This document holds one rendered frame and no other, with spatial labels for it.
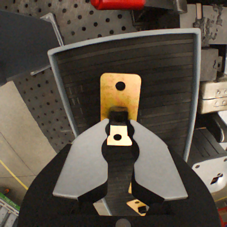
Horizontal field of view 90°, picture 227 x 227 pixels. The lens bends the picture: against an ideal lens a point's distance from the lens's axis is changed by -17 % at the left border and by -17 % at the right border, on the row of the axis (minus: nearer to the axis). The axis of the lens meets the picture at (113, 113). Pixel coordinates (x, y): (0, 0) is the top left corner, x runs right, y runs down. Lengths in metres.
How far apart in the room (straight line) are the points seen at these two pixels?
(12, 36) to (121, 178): 0.37
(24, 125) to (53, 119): 1.22
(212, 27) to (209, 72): 0.07
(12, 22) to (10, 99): 1.52
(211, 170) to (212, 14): 0.32
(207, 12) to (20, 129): 2.03
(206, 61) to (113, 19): 0.44
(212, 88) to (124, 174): 0.21
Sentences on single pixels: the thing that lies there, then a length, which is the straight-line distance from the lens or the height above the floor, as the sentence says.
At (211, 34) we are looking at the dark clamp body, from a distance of 0.26.
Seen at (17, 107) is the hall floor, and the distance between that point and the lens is 1.86.
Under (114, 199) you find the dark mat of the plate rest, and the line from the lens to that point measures 0.28.
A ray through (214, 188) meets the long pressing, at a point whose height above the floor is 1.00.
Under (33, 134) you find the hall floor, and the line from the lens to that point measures 1.96.
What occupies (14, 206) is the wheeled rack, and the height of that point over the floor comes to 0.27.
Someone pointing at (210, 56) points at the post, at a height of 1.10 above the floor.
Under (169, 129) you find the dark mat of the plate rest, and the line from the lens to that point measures 0.17.
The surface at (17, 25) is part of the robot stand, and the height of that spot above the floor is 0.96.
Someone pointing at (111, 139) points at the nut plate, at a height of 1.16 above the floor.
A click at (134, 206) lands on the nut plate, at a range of 0.30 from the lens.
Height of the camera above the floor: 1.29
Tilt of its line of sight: 62 degrees down
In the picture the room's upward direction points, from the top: 177 degrees counter-clockwise
